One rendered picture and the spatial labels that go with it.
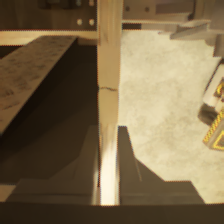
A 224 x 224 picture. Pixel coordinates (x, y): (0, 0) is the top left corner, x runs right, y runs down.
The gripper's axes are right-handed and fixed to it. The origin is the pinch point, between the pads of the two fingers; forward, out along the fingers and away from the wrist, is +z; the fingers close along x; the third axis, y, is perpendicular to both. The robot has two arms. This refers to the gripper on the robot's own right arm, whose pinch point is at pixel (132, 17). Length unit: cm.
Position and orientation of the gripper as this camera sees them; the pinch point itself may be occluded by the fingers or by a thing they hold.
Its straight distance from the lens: 27.1
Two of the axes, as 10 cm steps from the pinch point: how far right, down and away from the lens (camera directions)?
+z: -10.0, -0.1, -0.2
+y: -0.2, 9.4, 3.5
